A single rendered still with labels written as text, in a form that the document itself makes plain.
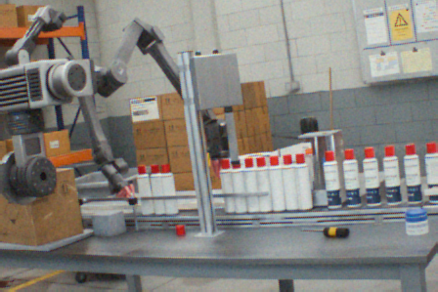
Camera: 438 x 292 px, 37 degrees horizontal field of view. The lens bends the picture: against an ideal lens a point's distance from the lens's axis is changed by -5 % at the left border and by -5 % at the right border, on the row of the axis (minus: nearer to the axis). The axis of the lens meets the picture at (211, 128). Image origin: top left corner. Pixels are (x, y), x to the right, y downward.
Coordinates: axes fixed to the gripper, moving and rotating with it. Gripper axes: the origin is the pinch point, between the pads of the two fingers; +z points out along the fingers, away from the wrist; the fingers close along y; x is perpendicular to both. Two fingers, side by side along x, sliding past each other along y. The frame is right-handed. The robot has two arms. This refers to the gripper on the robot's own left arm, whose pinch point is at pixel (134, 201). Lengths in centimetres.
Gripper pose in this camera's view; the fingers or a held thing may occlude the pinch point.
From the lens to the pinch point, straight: 285.4
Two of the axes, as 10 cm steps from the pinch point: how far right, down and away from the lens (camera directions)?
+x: -5.8, 6.9, 4.4
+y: 5.0, -1.2, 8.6
